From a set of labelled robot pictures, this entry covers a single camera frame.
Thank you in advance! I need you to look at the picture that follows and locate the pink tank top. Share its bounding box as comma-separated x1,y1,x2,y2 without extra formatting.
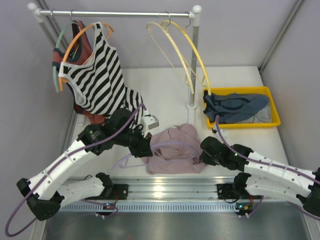
145,122,207,175

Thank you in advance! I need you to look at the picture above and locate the lilac hanger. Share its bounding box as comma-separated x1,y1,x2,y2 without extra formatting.
111,125,201,170

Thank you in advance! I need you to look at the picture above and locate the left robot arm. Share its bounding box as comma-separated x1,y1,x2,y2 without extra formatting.
16,108,159,221

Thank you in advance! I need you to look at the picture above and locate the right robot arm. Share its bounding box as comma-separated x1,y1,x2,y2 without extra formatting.
200,136,320,219

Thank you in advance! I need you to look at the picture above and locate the blue tank top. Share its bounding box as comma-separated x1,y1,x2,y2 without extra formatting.
203,92,270,124

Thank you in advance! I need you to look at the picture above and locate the black white striped tank top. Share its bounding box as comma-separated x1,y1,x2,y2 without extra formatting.
58,22,146,125

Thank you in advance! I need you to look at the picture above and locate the rust red tank top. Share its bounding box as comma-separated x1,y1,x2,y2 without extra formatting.
67,21,105,124

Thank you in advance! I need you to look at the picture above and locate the cream hanger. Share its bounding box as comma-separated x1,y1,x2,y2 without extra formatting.
145,21,195,95

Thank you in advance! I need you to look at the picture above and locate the green hanger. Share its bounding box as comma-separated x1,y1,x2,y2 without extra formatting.
52,20,83,93

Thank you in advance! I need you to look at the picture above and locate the orange hanger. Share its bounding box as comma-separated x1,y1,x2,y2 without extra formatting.
58,22,124,95

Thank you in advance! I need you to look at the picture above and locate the yellow hanger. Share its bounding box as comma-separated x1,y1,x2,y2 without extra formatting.
160,20,212,96

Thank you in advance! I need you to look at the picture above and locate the grey garment in bin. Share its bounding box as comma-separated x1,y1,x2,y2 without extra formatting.
239,104,273,124

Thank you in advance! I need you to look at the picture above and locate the white clothes rack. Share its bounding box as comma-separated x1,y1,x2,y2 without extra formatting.
27,0,202,124

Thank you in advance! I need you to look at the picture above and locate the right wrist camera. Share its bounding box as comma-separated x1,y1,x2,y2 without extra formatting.
211,126,227,138

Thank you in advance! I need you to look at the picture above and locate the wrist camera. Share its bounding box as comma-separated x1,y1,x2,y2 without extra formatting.
211,126,227,138
140,115,160,135

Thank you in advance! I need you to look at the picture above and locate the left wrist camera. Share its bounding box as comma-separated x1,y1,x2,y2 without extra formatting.
140,115,160,135

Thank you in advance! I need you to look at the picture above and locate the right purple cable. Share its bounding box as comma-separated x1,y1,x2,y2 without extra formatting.
214,114,320,228

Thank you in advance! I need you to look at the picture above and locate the purple cable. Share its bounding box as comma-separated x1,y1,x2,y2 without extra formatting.
214,114,320,228
4,102,148,237

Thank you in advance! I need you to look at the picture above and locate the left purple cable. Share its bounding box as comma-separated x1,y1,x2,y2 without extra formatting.
4,102,148,237

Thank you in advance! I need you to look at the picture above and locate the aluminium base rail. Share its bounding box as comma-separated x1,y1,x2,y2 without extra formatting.
111,176,234,201

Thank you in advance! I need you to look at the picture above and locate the slotted cable duct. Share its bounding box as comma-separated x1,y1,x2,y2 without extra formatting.
59,201,253,213

